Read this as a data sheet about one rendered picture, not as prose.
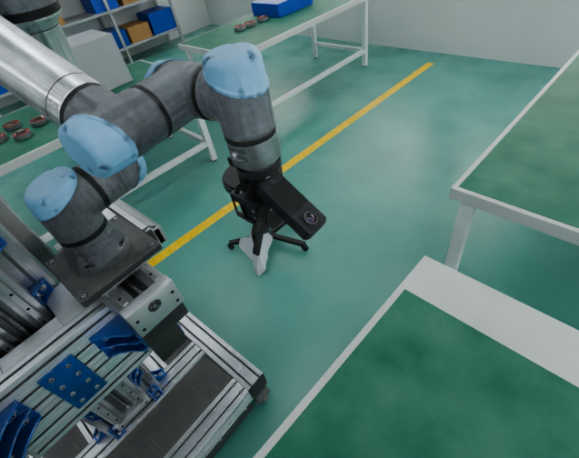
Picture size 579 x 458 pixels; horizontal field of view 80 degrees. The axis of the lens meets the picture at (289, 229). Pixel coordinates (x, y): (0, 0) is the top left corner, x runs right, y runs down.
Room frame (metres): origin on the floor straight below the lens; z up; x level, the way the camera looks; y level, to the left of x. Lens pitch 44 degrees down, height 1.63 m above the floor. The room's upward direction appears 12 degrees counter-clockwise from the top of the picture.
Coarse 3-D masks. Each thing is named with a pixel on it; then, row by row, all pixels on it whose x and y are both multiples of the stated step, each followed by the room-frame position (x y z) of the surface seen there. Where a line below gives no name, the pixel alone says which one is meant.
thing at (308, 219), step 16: (272, 176) 0.44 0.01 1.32; (256, 192) 0.43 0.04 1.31; (272, 192) 0.42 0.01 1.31; (288, 192) 0.42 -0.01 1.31; (272, 208) 0.41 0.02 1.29; (288, 208) 0.39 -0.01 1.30; (304, 208) 0.40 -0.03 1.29; (288, 224) 0.39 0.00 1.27; (304, 224) 0.37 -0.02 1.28; (320, 224) 0.37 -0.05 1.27
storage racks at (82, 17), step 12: (144, 0) 6.50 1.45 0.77; (168, 0) 6.76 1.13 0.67; (108, 12) 6.14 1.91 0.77; (72, 24) 5.81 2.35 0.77; (120, 36) 6.15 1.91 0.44; (156, 36) 6.49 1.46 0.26; (168, 36) 7.16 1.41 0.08; (180, 36) 6.77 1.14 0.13; (132, 60) 6.16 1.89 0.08; (0, 96) 5.03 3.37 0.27
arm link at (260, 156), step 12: (276, 132) 0.45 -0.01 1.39; (228, 144) 0.44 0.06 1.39; (264, 144) 0.42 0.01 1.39; (276, 144) 0.44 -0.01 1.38; (240, 156) 0.43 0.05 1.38; (252, 156) 0.42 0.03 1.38; (264, 156) 0.42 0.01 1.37; (276, 156) 0.43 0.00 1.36; (240, 168) 0.43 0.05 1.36; (252, 168) 0.42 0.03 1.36; (264, 168) 0.43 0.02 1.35
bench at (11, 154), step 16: (144, 64) 3.32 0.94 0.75; (16, 112) 2.78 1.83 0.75; (32, 112) 2.71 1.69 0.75; (0, 128) 2.52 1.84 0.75; (32, 128) 2.40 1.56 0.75; (48, 128) 2.34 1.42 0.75; (0, 144) 2.24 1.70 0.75; (16, 144) 2.18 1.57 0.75; (32, 144) 2.13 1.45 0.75; (48, 144) 2.10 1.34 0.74; (208, 144) 2.76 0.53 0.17; (0, 160) 2.01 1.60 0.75; (16, 160) 1.98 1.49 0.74; (32, 160) 2.02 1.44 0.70; (176, 160) 2.57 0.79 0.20; (0, 176) 1.91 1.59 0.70; (128, 192) 2.29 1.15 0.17; (48, 240) 1.91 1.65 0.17
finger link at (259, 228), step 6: (258, 216) 0.41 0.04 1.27; (264, 216) 0.41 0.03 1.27; (258, 222) 0.41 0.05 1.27; (264, 222) 0.41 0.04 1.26; (252, 228) 0.41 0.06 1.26; (258, 228) 0.40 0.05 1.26; (264, 228) 0.41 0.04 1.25; (252, 234) 0.41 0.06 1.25; (258, 234) 0.40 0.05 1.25; (258, 240) 0.40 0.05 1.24; (258, 246) 0.39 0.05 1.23; (258, 252) 0.39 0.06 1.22
